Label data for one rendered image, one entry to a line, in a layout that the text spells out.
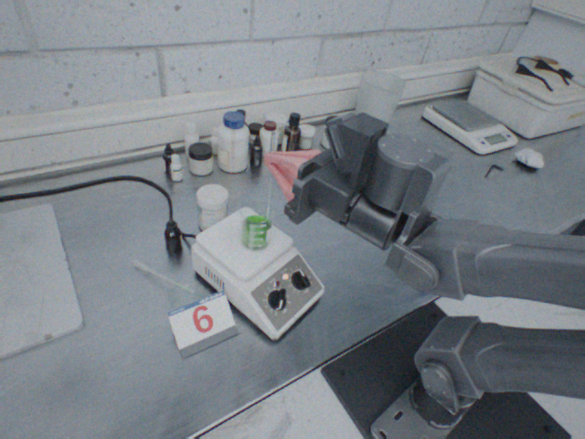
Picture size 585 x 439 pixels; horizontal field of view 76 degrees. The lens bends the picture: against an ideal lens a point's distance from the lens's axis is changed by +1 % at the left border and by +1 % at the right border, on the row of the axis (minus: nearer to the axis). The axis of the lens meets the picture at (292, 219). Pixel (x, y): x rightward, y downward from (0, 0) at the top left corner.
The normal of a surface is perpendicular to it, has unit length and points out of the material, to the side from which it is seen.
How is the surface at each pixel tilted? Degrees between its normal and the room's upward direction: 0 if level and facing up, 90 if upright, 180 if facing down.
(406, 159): 2
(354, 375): 2
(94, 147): 90
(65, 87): 90
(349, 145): 90
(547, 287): 93
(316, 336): 0
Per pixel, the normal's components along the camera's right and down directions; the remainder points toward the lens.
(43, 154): 0.53, 0.63
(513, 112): -0.88, 0.29
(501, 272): -0.56, 0.40
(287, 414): 0.14, -0.72
